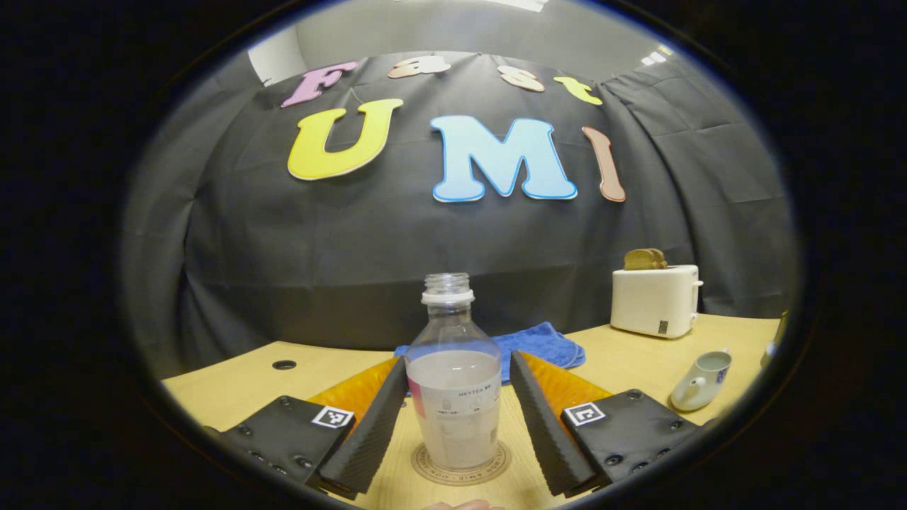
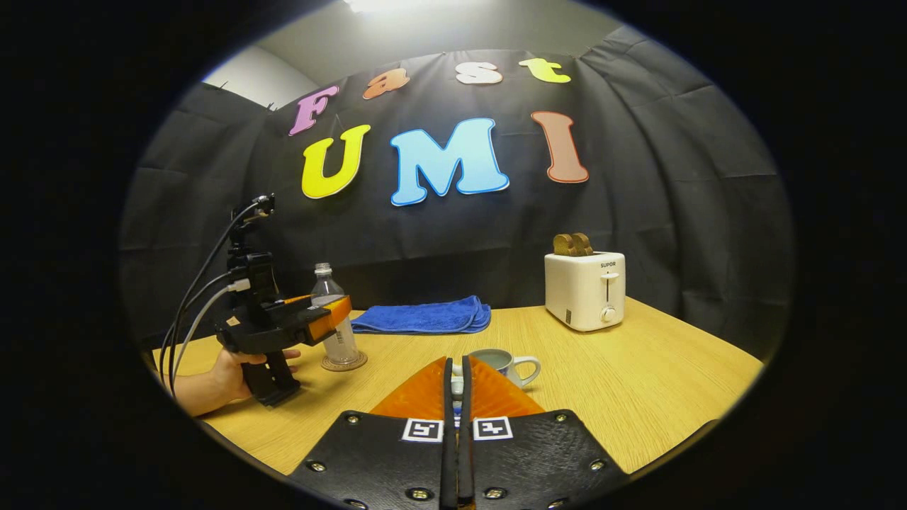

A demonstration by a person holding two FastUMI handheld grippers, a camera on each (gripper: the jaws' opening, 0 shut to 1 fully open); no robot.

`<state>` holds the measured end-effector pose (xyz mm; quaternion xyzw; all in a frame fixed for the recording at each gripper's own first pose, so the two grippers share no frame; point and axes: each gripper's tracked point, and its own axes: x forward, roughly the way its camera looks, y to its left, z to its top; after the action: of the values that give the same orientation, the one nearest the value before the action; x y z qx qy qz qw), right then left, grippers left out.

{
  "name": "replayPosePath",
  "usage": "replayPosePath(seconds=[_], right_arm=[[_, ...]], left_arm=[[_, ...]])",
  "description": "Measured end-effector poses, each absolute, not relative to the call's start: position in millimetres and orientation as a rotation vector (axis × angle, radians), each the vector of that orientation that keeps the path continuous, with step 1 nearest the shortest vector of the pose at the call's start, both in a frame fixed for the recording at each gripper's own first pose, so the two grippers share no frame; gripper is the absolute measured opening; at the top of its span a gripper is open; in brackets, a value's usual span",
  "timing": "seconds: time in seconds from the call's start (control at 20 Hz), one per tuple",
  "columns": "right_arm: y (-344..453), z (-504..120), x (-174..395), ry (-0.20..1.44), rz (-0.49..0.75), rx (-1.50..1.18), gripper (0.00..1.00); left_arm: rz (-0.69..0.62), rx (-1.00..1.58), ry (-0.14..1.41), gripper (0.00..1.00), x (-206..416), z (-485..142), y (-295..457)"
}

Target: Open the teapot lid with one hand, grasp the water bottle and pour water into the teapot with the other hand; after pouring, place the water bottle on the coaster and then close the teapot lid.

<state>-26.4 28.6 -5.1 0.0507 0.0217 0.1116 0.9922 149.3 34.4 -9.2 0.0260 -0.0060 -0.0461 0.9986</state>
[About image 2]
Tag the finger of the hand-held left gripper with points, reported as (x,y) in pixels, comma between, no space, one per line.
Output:
(329,319)

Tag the blue folded towel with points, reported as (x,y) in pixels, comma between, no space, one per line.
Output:
(425,317)

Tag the white toaster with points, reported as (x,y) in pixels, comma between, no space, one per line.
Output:
(581,294)

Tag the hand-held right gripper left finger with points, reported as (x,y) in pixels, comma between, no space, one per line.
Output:
(448,467)

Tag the white teacup lid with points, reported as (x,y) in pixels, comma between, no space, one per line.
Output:
(457,388)

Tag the clear plastic water bottle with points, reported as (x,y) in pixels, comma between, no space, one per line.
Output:
(340,347)

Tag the ceiling light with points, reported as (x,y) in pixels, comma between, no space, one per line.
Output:
(382,4)

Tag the round coaster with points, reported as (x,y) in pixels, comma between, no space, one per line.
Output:
(354,365)

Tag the white blue teacup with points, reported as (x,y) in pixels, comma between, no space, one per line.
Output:
(499,363)

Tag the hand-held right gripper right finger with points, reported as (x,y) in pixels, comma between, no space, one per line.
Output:
(466,467)

